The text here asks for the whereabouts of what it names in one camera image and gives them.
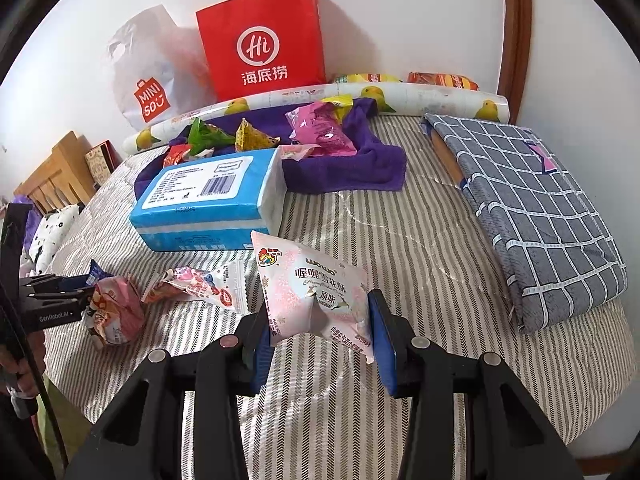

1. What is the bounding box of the yellow chips bag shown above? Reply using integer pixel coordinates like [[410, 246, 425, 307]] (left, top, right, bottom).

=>
[[333, 73, 400, 84]]

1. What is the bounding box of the pink yellow snack bag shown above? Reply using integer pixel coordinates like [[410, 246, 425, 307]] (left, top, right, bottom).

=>
[[285, 94, 357, 157]]

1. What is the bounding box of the white spotted pillow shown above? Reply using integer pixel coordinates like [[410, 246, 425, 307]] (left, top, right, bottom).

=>
[[28, 204, 80, 276]]

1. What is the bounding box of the duck print wallpaper roll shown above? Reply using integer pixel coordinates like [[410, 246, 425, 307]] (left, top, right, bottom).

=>
[[122, 82, 511, 155]]

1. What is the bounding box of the patterned book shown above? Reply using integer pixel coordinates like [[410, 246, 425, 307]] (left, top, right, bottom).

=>
[[85, 140, 120, 186]]

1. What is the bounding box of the pink panda snack bag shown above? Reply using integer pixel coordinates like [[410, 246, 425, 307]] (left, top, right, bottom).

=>
[[81, 276, 145, 350]]

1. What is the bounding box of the red chips bag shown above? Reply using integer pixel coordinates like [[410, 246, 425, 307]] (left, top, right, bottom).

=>
[[407, 72, 480, 91]]

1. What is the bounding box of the yellow cracker snack packet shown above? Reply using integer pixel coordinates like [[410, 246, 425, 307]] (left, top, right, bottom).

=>
[[234, 118, 280, 153]]

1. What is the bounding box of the white pink snow cake packet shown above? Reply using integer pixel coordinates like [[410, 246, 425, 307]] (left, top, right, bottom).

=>
[[250, 231, 374, 364]]

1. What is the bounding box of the blue tissue pack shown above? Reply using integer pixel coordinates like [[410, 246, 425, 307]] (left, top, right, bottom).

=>
[[129, 148, 288, 252]]

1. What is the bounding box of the white Miniso plastic bag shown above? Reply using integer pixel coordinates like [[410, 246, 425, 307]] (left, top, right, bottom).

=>
[[106, 6, 216, 131]]

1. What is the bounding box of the green triangular snack packet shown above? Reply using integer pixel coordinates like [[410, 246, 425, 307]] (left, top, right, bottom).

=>
[[188, 118, 235, 156]]

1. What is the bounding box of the white red snack packet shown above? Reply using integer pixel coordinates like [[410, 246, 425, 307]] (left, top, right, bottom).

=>
[[186, 148, 215, 162]]

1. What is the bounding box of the person's left hand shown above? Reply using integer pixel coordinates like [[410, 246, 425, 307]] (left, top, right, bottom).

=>
[[0, 330, 47, 399]]

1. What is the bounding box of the pink bear candy bar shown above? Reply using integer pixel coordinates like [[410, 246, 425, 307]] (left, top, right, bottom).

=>
[[141, 260, 248, 315]]

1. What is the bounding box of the wooden headboard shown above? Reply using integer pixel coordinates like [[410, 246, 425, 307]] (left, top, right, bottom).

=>
[[14, 131, 96, 214]]

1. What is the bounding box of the light pink snack packet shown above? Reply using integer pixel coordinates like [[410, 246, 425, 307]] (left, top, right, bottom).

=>
[[278, 144, 318, 162]]

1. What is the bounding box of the purple towel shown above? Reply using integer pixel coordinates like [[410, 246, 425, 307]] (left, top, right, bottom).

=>
[[133, 96, 408, 201]]

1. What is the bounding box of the red Haidilao paper bag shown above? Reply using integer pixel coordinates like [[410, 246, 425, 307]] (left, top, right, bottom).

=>
[[196, 0, 326, 101]]

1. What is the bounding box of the brown wooden door frame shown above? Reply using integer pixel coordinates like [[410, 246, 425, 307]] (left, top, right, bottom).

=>
[[498, 0, 533, 124]]

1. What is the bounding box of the small blue snack packet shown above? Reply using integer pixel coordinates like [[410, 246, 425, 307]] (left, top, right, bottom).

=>
[[86, 260, 112, 286]]

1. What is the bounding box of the grey checked folded cloth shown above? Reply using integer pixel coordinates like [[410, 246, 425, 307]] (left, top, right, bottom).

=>
[[423, 114, 628, 333]]

